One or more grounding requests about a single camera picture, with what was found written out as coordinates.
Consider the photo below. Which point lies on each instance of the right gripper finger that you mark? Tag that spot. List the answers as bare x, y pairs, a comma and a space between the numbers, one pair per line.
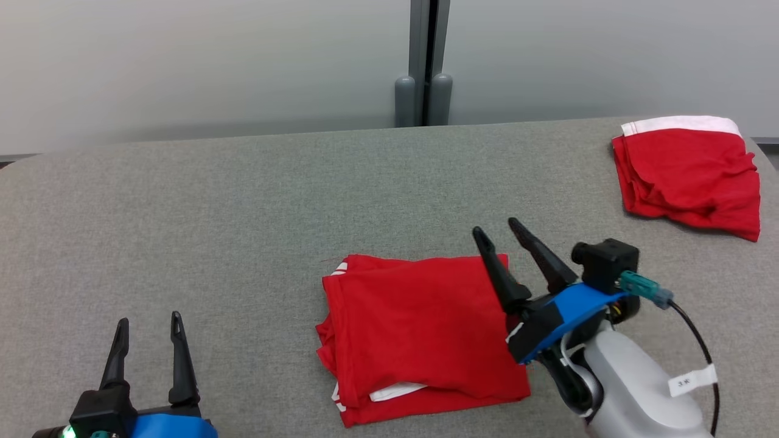
548, 264
502, 280

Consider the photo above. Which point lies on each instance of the gripper black motor cap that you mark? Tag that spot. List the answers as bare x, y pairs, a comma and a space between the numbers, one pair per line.
52, 433
627, 309

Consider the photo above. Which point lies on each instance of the red jersey with number print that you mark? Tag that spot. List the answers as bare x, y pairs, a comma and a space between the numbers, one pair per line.
420, 328

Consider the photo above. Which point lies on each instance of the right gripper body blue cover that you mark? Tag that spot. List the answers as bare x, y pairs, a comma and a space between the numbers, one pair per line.
566, 310

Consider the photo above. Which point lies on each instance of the right gripper black motor cap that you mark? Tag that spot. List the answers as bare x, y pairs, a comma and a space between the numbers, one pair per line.
627, 309

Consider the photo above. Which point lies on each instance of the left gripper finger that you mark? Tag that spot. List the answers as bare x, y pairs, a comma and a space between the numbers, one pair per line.
182, 371
118, 359

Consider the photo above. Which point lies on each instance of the left gripper black motor cap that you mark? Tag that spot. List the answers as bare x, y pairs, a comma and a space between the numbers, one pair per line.
52, 433

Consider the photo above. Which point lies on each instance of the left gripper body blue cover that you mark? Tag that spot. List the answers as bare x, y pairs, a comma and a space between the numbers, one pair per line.
173, 427

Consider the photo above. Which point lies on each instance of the red shorts with white stripe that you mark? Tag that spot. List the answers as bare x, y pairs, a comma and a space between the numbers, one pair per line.
688, 176

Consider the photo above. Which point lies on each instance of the grey rounded post bumper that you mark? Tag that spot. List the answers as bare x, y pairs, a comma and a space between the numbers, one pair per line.
441, 100
405, 103

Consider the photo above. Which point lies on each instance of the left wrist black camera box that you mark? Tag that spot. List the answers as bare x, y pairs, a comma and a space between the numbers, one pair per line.
100, 407

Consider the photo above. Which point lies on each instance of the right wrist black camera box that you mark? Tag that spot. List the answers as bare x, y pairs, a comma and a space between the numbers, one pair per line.
605, 264

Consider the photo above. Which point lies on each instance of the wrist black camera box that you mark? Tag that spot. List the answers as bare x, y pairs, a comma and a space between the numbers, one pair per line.
100, 407
605, 264

